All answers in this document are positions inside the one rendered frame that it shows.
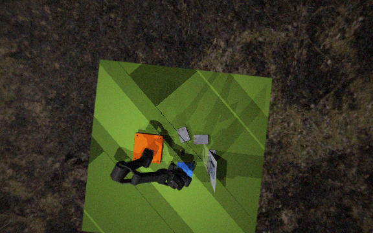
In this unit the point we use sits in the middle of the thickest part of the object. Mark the blue flat square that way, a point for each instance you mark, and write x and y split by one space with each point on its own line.
186 167

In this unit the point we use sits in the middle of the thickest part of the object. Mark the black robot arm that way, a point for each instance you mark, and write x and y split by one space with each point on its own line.
122 168

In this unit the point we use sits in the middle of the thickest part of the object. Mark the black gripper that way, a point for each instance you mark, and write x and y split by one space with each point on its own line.
187 179

